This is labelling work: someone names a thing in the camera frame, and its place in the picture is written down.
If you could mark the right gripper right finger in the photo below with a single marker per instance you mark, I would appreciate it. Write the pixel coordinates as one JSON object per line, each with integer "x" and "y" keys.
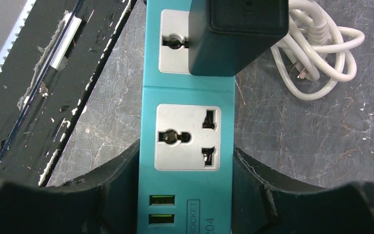
{"x": 265, "y": 201}

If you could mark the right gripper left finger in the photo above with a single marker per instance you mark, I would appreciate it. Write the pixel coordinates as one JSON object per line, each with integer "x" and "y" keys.
{"x": 102, "y": 201}

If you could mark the teal power strip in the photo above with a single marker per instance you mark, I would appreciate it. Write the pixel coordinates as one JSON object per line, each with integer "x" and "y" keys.
{"x": 187, "y": 134}

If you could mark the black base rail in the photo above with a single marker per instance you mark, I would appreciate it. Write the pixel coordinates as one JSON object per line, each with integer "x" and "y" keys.
{"x": 48, "y": 71}

